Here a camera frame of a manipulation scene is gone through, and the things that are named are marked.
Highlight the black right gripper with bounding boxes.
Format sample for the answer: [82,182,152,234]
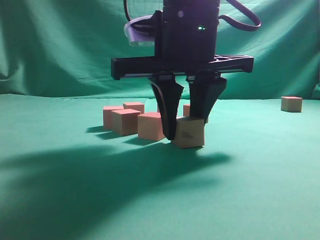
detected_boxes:
[110,0,255,140]

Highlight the pink cube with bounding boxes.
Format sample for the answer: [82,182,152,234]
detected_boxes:
[137,112,165,141]
[280,96,303,113]
[171,116,205,149]

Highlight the black cable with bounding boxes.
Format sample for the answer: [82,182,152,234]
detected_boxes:
[218,0,263,32]

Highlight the pink cube column bottom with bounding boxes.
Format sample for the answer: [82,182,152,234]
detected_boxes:
[111,108,141,136]

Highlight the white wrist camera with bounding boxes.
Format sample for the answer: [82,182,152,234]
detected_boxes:
[123,15,155,47]

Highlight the green cloth backdrop and cover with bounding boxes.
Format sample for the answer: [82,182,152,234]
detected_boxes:
[0,0,320,240]

